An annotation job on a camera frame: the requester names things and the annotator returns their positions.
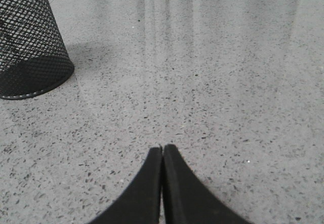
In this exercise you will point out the black mesh pen bucket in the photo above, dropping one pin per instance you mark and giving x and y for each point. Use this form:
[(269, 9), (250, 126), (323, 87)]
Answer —
[(34, 59)]

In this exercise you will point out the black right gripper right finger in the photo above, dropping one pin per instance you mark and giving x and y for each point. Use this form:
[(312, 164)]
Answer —
[(186, 199)]

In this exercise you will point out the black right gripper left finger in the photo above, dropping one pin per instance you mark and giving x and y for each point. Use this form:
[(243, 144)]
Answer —
[(140, 202)]

